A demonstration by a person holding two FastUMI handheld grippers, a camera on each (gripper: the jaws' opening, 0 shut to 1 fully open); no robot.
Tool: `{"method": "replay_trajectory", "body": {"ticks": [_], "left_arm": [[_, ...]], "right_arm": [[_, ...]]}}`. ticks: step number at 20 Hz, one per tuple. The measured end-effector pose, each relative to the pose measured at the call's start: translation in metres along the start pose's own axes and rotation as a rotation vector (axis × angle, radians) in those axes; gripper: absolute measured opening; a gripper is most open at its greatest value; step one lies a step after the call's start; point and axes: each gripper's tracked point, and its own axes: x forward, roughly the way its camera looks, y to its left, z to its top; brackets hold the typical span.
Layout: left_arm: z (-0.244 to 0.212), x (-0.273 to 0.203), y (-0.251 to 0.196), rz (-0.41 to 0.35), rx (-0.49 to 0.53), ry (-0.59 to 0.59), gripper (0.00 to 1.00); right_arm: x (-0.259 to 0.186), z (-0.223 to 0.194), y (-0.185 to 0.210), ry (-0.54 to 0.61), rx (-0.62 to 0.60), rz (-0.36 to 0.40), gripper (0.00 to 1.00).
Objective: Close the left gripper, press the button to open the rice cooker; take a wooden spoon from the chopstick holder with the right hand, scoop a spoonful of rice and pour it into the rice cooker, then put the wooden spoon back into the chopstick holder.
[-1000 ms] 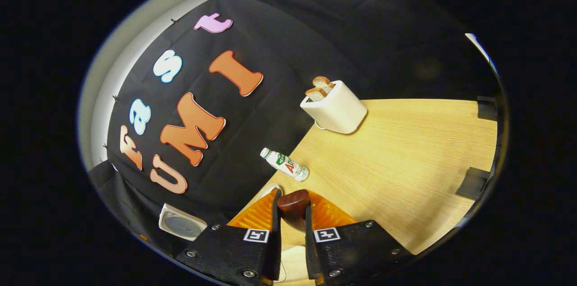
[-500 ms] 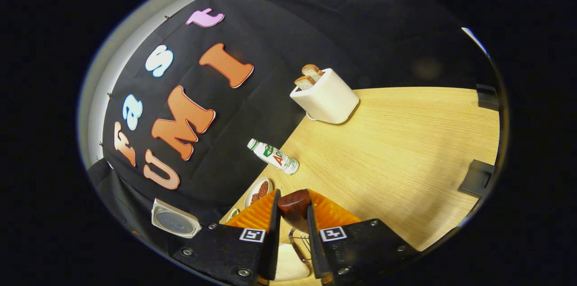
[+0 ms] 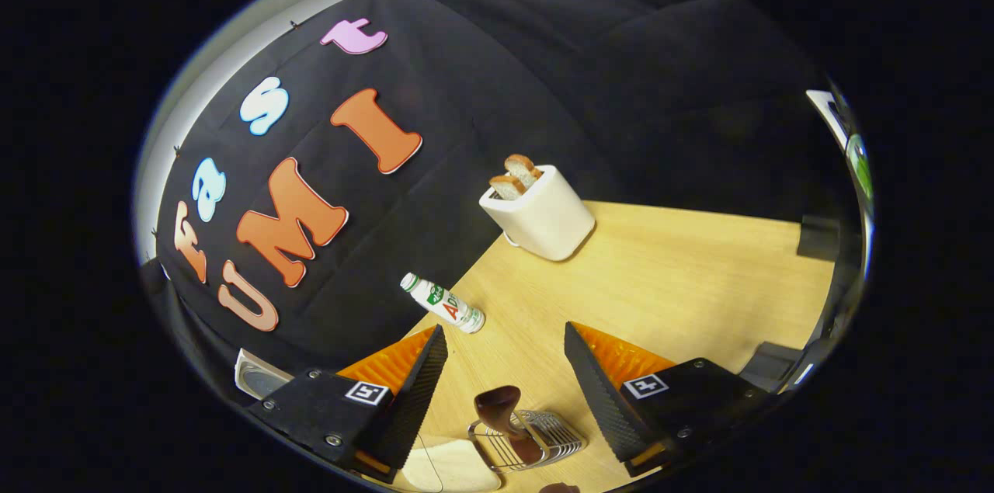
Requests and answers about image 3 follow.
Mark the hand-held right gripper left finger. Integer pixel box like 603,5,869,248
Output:
247,324,449,484

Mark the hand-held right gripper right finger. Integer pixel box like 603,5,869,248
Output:
563,321,777,478

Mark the metal wire chopstick holder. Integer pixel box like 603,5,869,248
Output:
467,409,585,473

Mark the brown wooden spoon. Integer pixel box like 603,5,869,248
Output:
474,385,544,467

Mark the white rice cooker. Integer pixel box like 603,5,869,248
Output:
235,348,294,401

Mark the white drink bottle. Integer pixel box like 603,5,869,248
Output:
400,273,487,335

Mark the black table clamp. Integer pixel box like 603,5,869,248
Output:
739,342,805,393
798,215,841,261

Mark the white toaster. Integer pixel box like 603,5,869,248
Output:
479,165,596,262

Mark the green round object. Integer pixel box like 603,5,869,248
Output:
845,134,874,203

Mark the white panel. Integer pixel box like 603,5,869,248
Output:
806,89,855,152

